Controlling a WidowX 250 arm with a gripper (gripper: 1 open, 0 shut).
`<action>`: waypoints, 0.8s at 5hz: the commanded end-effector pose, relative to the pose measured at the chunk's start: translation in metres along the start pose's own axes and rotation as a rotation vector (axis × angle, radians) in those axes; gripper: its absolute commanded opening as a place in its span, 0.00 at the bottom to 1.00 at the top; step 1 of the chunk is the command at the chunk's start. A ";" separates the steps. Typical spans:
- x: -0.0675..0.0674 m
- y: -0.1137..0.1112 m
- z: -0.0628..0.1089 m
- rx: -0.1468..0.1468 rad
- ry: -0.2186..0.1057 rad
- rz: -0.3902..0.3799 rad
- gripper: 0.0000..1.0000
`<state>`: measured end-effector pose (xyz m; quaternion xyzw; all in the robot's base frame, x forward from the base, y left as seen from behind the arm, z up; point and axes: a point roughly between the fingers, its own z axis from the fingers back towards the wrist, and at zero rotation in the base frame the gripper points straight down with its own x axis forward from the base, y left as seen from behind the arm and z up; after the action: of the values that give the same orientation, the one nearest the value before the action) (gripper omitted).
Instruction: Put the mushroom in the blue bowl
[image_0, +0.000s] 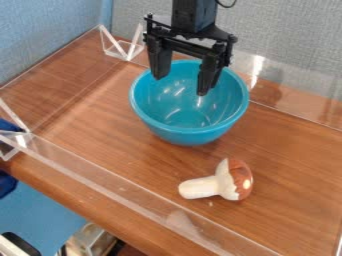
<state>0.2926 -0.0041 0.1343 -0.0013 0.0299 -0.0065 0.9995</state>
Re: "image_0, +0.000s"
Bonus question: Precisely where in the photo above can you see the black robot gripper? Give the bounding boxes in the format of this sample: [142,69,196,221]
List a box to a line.
[144,14,238,96]

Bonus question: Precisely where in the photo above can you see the brown white toy mushroom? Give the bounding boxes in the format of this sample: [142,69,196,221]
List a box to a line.
[178,158,254,201]

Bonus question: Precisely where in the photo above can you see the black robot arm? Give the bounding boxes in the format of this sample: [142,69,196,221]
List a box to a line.
[144,0,238,96]

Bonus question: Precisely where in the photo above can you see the blue bowl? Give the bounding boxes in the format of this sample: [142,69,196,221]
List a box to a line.
[129,60,250,146]

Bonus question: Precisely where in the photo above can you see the clear acrylic back barrier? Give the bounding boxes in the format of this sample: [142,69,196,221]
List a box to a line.
[133,46,342,131]

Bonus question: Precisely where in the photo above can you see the clear acrylic barrier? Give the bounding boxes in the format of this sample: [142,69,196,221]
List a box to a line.
[133,46,342,131]
[0,100,280,256]

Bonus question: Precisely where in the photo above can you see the clear acrylic front barrier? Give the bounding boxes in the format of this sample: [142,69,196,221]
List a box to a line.
[0,100,280,256]

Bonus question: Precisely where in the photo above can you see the blue cloth object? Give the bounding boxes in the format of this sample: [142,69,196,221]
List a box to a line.
[0,118,25,200]

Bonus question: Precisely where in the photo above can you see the black white object below table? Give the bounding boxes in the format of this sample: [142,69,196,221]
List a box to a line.
[0,233,42,256]

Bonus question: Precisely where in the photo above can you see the clear acrylic corner bracket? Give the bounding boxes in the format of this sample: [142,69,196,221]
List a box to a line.
[100,24,145,61]

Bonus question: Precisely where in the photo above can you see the grey metal frame below table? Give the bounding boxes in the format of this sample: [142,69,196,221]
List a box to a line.
[55,222,118,256]

